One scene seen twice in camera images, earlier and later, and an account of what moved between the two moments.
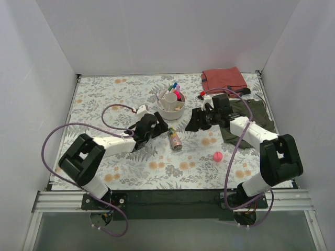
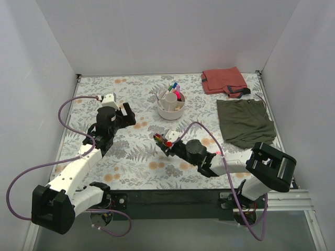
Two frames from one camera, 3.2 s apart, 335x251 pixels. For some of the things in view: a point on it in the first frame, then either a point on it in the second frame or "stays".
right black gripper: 203,120 -> 168,148
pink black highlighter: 179,97 stays
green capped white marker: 169,89 stays
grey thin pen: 159,101 stays
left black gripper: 159,125 -> 126,115
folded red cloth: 229,78 stays
